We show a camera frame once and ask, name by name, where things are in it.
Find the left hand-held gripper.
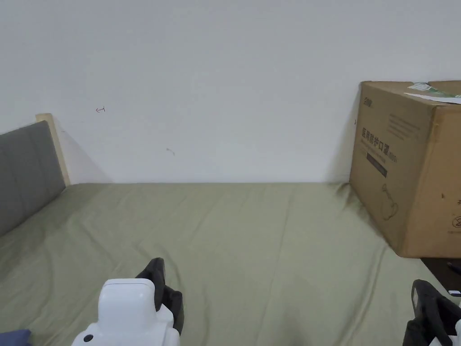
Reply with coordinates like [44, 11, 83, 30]
[71, 257, 184, 346]

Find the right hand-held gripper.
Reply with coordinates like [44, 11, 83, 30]
[402, 279, 461, 346]

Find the black bag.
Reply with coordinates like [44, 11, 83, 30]
[419, 257, 461, 301]

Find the bed with pale green sheet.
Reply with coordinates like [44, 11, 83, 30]
[0, 182, 461, 346]

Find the brown cardboard carton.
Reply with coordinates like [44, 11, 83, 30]
[348, 80, 461, 259]

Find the dark blue garment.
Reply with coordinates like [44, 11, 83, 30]
[0, 328, 32, 346]

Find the grey padded headboard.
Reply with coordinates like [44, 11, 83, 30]
[0, 113, 71, 237]

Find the white and green paper sheet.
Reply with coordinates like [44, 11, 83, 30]
[404, 82, 461, 104]

